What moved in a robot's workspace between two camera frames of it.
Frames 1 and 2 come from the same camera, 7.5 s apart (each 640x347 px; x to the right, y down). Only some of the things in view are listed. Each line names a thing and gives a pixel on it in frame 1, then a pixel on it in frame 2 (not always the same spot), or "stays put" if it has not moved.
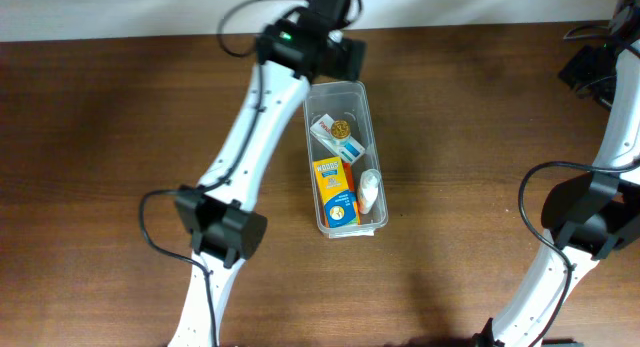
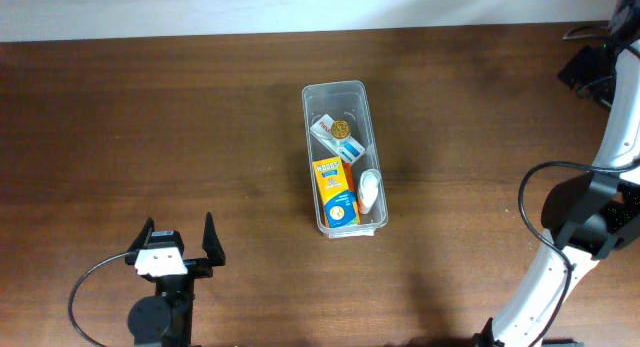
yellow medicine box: x=335 y=194 stays put
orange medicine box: x=348 y=170 stays put
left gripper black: x=345 y=58 → x=203 y=267
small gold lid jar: x=340 y=130 stays put
